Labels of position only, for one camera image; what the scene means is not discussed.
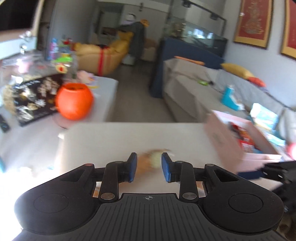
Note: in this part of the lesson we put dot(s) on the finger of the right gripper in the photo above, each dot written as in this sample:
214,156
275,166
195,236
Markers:
250,175

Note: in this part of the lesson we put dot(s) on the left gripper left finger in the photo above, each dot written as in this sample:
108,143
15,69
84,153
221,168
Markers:
113,174

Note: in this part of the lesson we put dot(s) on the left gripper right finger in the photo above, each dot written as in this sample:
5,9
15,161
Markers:
182,173

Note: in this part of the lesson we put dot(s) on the bread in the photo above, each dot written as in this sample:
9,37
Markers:
150,161

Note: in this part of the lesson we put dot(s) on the pink cardboard box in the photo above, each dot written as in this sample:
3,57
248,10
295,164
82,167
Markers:
238,143

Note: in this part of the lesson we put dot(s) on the white coffee table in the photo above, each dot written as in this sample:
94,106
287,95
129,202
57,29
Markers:
104,93

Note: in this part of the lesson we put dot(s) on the teal toy bag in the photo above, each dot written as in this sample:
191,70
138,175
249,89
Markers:
229,100

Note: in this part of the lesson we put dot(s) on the grey covered sofa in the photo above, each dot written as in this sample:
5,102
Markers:
191,97

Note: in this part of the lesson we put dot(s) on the orange pumpkin bucket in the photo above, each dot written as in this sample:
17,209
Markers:
74,101

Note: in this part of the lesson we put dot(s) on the orange cushion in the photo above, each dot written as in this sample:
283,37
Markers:
257,81

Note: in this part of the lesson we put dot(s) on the pink plush toy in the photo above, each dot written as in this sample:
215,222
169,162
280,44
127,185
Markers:
85,77

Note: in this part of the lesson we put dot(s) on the yellow cushion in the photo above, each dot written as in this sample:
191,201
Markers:
237,70

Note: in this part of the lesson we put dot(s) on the black gold snack bag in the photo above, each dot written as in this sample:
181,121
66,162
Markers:
35,99

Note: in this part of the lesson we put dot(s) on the yellow armchair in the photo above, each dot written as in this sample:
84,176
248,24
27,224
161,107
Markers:
102,61

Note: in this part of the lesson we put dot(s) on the black remote control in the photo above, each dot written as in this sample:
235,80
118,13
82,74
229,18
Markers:
4,126

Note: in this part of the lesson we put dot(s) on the dark blue cabinet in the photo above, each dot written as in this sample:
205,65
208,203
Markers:
182,56

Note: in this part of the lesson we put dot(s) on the large glass jar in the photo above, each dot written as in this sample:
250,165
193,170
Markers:
21,68

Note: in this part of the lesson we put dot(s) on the colourful water bottle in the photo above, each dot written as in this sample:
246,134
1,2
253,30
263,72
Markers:
54,49

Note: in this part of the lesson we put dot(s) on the glass fish tank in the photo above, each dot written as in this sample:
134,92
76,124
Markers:
196,35

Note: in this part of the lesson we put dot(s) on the black television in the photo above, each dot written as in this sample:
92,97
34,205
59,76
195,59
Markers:
17,14

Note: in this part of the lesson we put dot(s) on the red framed wall picture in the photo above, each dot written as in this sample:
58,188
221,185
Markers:
254,23

